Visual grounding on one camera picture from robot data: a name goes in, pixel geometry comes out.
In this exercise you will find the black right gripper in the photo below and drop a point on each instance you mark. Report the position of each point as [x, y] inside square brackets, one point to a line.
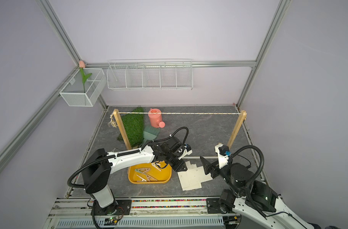
[209, 167]

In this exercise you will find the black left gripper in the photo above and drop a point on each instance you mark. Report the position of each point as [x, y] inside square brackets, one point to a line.
[177, 168]

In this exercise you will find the postcard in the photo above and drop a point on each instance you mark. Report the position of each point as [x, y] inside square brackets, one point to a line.
[190, 166]
[198, 175]
[186, 184]

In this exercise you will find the white hook clothespin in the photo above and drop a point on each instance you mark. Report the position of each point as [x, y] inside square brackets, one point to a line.
[141, 179]
[155, 166]

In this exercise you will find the beige clothespin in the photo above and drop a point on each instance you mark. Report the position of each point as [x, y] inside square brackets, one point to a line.
[150, 178]
[146, 170]

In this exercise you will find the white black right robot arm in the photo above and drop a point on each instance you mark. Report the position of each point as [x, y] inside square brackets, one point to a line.
[258, 202]

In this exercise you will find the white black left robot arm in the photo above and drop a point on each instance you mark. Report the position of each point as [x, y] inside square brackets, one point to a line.
[102, 164]

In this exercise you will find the yellow plastic tray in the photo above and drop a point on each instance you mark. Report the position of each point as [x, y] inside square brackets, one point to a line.
[162, 176]

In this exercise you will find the green dustpan brush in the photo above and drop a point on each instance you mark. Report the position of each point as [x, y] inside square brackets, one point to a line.
[150, 133]

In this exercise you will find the pink watering can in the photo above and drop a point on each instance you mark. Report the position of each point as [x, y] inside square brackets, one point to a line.
[155, 117]

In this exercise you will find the green artificial grass mat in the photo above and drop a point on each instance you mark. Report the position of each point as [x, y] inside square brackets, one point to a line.
[134, 126]

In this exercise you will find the white mesh basket small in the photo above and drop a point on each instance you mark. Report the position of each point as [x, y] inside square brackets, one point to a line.
[73, 93]

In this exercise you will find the pink artificial tulip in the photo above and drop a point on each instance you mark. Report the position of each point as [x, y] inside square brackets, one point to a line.
[84, 76]

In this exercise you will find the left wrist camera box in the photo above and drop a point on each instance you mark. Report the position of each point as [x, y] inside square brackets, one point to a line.
[187, 150]

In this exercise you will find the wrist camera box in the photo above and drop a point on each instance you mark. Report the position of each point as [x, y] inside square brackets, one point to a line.
[187, 150]
[223, 153]

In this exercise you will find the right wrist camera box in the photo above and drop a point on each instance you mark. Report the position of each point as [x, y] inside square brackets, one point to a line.
[223, 153]

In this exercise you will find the wooden drying rack frame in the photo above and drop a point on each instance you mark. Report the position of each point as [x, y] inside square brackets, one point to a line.
[116, 121]

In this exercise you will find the white wire basket long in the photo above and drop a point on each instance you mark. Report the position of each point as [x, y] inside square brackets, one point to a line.
[150, 74]

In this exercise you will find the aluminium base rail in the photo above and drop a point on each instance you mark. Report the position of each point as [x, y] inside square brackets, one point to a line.
[165, 213]

